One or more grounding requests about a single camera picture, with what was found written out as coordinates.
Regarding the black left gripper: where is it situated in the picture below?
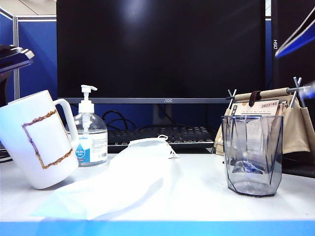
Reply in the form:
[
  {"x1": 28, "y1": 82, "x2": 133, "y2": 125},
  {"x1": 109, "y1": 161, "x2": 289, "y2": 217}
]
[{"x1": 0, "y1": 45, "x2": 35, "y2": 107}]

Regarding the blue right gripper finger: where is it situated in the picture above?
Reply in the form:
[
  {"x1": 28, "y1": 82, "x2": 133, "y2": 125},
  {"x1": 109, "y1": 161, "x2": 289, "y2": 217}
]
[
  {"x1": 299, "y1": 81, "x2": 315, "y2": 99},
  {"x1": 275, "y1": 9, "x2": 315, "y2": 59}
]

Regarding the white ceramic mug brown frame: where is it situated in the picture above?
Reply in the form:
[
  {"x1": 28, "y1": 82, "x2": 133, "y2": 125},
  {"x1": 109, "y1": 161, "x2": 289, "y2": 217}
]
[{"x1": 0, "y1": 89, "x2": 79, "y2": 190}]

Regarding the transparent faceted plastic cup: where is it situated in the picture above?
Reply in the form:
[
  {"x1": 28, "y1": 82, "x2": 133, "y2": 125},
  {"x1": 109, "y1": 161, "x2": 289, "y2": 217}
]
[{"x1": 220, "y1": 115, "x2": 284, "y2": 197}]

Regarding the beige fabric desk organizer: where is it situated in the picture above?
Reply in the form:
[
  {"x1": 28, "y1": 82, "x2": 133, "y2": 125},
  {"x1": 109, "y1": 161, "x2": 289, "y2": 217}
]
[{"x1": 213, "y1": 76, "x2": 312, "y2": 158}]

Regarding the beige calendar card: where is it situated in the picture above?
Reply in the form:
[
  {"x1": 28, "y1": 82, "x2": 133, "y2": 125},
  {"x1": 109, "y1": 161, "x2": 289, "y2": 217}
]
[{"x1": 231, "y1": 99, "x2": 280, "y2": 118}]

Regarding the clear hand sanitizer pump bottle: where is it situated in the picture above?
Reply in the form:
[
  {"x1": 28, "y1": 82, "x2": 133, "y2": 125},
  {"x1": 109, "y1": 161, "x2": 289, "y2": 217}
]
[{"x1": 65, "y1": 85, "x2": 108, "y2": 167}]

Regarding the black keyboard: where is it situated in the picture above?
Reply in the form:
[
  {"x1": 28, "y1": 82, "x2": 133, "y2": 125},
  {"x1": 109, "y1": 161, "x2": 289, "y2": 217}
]
[{"x1": 107, "y1": 125, "x2": 216, "y2": 148}]

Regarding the black AOC computer monitor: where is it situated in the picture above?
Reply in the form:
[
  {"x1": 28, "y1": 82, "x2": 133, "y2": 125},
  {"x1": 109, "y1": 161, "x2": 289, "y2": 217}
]
[{"x1": 56, "y1": 0, "x2": 266, "y2": 104}]

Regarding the grey monitor stand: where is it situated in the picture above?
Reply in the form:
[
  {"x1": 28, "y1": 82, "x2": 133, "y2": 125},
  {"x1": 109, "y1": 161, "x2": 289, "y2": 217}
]
[{"x1": 152, "y1": 103, "x2": 173, "y2": 127}]

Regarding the white face mask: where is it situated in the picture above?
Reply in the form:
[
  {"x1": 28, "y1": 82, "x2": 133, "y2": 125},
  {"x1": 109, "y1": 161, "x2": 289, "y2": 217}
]
[{"x1": 31, "y1": 135, "x2": 182, "y2": 221}]

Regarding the grey partition post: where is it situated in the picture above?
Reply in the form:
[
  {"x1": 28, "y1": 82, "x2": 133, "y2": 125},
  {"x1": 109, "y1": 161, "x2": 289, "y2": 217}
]
[{"x1": 12, "y1": 16, "x2": 20, "y2": 100}]

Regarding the brown leather strap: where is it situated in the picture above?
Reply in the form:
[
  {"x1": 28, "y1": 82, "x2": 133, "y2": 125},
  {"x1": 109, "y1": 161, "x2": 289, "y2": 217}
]
[{"x1": 248, "y1": 90, "x2": 261, "y2": 108}]

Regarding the coiled black cable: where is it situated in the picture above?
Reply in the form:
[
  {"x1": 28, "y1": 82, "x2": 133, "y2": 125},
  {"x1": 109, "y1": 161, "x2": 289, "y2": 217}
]
[{"x1": 0, "y1": 142, "x2": 13, "y2": 164}]

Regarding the black looped cable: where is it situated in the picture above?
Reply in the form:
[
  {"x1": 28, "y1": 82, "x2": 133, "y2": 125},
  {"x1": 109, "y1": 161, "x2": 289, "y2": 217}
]
[{"x1": 102, "y1": 110, "x2": 137, "y2": 131}]

